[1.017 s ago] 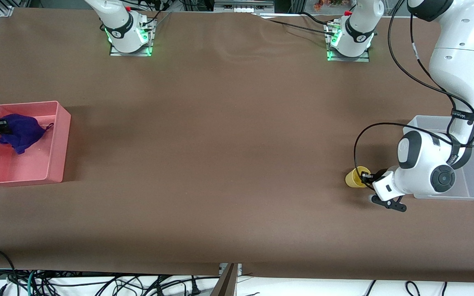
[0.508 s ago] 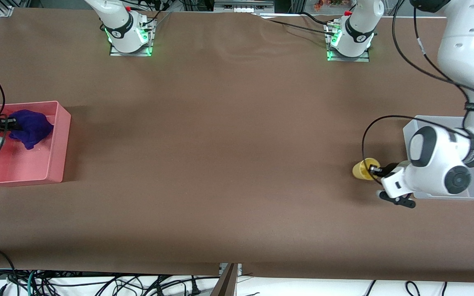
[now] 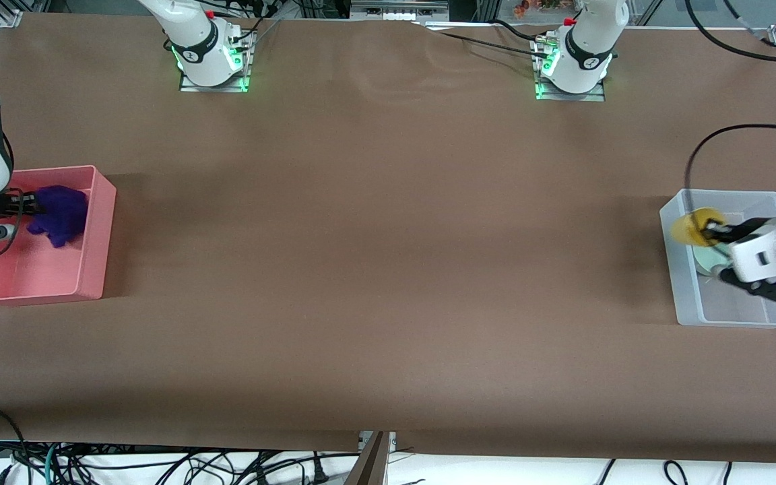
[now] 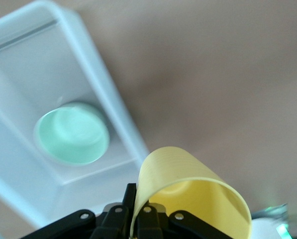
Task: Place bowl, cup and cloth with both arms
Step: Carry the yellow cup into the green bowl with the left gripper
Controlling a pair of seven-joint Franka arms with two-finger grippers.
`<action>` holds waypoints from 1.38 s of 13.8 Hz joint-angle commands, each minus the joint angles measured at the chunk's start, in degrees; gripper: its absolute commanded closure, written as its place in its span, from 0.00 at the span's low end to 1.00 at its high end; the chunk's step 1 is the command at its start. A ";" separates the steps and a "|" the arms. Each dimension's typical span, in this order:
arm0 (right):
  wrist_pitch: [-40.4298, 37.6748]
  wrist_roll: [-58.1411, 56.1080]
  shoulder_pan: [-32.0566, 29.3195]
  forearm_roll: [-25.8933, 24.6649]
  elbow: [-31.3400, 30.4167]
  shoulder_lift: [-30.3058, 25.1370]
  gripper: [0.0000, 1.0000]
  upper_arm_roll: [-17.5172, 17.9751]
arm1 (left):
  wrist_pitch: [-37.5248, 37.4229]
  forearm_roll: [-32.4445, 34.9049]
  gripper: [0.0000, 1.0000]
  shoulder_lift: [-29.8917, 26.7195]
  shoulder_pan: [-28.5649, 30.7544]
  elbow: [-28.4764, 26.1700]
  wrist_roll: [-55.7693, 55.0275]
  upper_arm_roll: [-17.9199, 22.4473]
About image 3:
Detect green ceramic bowl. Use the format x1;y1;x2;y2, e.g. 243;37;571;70
694;245;734;278

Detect yellow plastic cup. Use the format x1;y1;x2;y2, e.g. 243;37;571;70
672;207;728;247

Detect purple microfibre cloth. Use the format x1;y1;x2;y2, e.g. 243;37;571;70
26;185;90;249

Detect translucent clear plastic bin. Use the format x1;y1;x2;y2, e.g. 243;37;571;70
659;189;776;329

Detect pink plastic bin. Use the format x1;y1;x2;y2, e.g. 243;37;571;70
0;165;118;305

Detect white power strip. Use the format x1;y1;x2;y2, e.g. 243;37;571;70
350;0;451;22

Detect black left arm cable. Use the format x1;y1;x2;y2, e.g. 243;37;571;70
684;124;776;209

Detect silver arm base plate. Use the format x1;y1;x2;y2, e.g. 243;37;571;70
178;27;258;94
533;34;608;103

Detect looped black hanging cable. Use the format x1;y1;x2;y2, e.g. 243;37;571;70
663;459;692;485

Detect black cable over table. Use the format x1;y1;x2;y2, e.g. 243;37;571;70
412;19;557;57

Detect black cable tangle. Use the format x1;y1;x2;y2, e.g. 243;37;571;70
0;445;362;485

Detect grey metal post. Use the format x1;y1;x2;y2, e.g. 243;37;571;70
345;431;390;485

